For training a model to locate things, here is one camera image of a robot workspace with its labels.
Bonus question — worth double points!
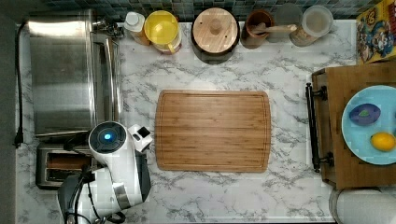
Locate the black power cord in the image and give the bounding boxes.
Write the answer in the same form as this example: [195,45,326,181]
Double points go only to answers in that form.
[12,21,28,149]

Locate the black tray handle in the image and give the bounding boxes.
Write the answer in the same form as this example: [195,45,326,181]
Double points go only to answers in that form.
[305,83,333,173]

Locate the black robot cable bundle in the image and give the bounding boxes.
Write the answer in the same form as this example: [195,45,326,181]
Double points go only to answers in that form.
[63,132,104,224]

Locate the yellow toy lemon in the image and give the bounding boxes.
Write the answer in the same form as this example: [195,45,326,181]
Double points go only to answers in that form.
[371,132,396,151]

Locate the shiny metal kettle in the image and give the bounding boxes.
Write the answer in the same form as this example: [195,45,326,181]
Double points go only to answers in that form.
[93,212,126,224]

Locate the wooden spoon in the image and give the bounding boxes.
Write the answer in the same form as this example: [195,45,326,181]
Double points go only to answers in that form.
[252,22,297,35]

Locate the grey lid jar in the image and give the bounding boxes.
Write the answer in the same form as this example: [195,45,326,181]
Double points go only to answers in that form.
[267,3,303,43]

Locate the clear lid glass jar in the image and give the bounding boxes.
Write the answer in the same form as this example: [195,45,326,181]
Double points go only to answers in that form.
[290,6,333,47]

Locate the stainless steel two-slot toaster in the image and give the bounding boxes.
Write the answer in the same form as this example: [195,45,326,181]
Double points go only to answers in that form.
[35,143,102,190]

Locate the colourful cereal box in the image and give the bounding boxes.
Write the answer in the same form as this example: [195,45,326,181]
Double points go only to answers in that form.
[357,0,396,64]

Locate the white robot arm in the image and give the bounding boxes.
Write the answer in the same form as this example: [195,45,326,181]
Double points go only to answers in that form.
[58,121,152,224]

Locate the wooden serving tray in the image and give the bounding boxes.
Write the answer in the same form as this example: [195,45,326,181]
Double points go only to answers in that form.
[312,62,395,189]

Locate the light blue plate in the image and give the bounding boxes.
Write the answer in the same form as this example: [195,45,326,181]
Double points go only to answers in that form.
[341,85,396,165]

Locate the white cap sauce bottle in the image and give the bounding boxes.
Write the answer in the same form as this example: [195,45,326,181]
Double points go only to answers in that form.
[124,12,150,46]

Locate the stainless steel toaster oven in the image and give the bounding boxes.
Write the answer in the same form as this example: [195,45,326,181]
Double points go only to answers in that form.
[27,9,123,138]

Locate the bamboo cutting board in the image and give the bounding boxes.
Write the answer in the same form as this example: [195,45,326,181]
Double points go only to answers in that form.
[155,90,271,173]

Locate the bread slice in toaster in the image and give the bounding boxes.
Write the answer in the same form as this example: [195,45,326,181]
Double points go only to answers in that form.
[47,154,91,170]

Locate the black canister wooden lid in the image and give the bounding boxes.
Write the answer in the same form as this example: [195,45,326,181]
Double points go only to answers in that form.
[191,7,240,64]

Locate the purple toy eggplant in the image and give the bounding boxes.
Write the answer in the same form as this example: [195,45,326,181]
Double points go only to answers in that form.
[349,104,381,126]

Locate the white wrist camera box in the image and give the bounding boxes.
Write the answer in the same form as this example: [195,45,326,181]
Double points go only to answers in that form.
[128,124,152,153]

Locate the brown utensil crock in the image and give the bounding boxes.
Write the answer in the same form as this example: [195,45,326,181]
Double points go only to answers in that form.
[241,9,274,49]

